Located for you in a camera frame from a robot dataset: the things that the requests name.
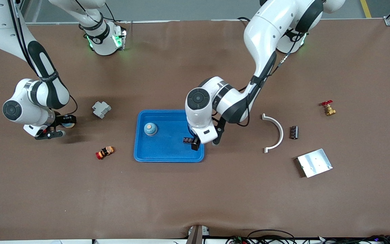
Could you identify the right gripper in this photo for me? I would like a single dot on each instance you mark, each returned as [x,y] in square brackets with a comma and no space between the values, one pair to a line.
[60,119]

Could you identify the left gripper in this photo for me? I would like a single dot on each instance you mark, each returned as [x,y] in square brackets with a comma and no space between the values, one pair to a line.
[194,145]

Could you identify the blue service bell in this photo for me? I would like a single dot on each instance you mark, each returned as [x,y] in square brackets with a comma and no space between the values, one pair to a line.
[150,129]
[69,125]

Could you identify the black electrolytic capacitor block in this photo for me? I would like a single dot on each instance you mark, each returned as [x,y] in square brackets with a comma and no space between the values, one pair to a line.
[187,139]
[294,132]

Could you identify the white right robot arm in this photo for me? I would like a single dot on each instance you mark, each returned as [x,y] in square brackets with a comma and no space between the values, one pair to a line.
[47,89]

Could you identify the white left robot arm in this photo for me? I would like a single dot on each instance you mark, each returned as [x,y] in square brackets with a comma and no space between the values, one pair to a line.
[266,34]

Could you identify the blue plastic tray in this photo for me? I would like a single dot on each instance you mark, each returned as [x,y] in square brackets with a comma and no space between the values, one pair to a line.
[164,149]

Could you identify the white circuit breaker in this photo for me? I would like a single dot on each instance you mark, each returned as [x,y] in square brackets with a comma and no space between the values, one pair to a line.
[101,109]

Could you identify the red yellow emergency stop button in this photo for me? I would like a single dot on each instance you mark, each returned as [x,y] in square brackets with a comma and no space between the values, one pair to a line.
[105,153]

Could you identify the silver metal plate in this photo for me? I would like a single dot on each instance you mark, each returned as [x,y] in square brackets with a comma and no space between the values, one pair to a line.
[314,163]

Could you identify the white curved bracket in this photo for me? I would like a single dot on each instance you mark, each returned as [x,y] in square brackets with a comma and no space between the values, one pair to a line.
[280,134]

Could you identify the grey metal mount bracket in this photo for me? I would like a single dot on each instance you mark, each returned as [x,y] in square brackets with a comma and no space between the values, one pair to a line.
[195,235]

